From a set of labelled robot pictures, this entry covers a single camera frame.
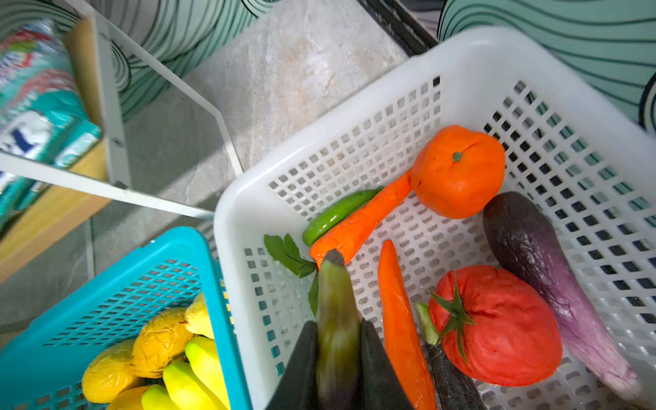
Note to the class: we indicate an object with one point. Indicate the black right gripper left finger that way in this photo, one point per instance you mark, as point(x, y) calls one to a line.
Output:
point(298, 387)

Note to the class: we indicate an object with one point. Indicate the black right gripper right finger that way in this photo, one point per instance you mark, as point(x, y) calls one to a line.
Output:
point(379, 387)

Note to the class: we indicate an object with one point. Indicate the green Fox's candy bag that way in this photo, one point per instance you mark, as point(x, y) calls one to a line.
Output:
point(43, 116)

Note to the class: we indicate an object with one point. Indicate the orange carrot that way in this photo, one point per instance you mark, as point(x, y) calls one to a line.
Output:
point(401, 340)
point(349, 235)

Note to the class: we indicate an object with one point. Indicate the small dark eggplant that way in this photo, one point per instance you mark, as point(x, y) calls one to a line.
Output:
point(455, 390)

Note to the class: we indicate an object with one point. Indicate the yellow banana bunch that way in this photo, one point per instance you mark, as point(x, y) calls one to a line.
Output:
point(197, 382)

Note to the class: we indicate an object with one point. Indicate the red tomato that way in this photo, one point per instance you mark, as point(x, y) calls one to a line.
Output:
point(494, 327)

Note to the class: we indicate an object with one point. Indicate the yellow potato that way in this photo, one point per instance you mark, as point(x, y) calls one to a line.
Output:
point(161, 341)

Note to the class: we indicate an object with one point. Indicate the green chili pepper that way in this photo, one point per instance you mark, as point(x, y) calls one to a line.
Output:
point(336, 213)

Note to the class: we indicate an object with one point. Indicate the yellow lemon front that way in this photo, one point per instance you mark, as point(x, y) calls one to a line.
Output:
point(111, 373)

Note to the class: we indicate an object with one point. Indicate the light purple eggplant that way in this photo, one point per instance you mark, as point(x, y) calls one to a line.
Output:
point(525, 243)

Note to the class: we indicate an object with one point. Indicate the orange tangerine in white basket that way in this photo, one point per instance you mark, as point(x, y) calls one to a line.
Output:
point(458, 172)

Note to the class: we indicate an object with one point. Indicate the teal plastic basket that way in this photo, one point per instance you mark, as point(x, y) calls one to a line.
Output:
point(43, 367)

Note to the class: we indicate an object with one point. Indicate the white plastic basket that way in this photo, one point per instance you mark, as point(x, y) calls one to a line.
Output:
point(589, 169)

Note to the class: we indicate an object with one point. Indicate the white wooden two-tier shelf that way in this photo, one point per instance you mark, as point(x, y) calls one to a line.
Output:
point(103, 175)

